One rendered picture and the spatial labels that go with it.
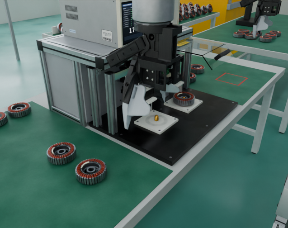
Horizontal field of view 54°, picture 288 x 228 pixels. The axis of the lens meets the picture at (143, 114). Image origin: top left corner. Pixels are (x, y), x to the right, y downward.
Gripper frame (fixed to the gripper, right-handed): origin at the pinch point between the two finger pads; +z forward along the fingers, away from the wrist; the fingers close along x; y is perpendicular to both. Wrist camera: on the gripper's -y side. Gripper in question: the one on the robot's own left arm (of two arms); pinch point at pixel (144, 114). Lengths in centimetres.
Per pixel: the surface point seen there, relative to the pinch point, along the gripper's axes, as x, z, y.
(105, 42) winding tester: 47, 2, -52
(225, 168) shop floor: 133, 115, -13
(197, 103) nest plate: 80, 37, -20
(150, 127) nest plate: 46, 37, -27
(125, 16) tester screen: 49, -9, -42
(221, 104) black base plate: 88, 38, -10
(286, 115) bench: 211, 96, 12
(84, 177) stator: 5.3, 37.0, -28.7
